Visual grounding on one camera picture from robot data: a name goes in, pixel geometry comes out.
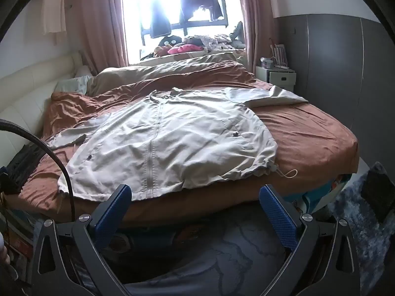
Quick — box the beige zip jacket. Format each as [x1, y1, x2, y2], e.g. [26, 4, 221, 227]
[46, 85, 309, 202]

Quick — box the bright window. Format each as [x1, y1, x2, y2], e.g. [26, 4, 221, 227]
[122, 0, 244, 65]

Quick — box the cream wall cloth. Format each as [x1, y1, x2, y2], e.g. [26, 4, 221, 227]
[41, 0, 67, 36]

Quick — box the cream padded headboard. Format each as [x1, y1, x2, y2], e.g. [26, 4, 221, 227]
[0, 51, 85, 167]

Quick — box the bed with brown sheet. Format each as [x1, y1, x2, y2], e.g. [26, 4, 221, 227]
[17, 52, 360, 232]

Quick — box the pink curtain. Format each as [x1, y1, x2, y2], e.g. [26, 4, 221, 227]
[63, 0, 128, 68]
[236, 0, 280, 68]

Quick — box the black cloth on rug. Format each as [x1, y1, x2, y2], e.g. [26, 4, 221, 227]
[360, 169, 395, 222]

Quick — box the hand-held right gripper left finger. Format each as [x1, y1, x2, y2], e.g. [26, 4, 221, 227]
[31, 184, 133, 296]

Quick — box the pale green pillow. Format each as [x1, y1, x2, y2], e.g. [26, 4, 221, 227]
[57, 75, 93, 94]

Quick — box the white pink rack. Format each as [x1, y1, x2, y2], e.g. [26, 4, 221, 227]
[269, 38, 291, 70]

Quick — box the beige brown duvet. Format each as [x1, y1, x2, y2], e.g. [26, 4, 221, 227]
[49, 52, 257, 121]

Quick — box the black plush toy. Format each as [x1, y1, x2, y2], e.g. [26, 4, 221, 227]
[159, 35, 183, 48]

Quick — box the black bag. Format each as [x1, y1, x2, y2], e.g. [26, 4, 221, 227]
[6, 143, 47, 192]

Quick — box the shaggy blue grey rug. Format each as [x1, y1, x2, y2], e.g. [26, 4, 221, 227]
[327, 160, 395, 296]

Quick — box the teal cartoon printed sheet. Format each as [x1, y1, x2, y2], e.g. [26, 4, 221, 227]
[278, 173, 352, 216]

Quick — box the grey wardrobe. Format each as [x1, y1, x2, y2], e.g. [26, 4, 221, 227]
[273, 14, 395, 173]

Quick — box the black cable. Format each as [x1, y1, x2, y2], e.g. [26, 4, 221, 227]
[0, 119, 76, 222]

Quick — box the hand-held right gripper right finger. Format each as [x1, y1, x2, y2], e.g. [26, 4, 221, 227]
[258, 184, 361, 296]

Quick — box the white nightstand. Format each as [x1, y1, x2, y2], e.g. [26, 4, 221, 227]
[256, 65, 297, 93]

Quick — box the pile of clothes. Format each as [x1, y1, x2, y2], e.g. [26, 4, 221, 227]
[140, 32, 246, 60]

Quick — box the pink cloth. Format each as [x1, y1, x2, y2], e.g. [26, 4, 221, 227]
[168, 45, 201, 55]

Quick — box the grey printed cloth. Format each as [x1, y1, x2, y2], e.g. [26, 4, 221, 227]
[123, 203, 297, 296]

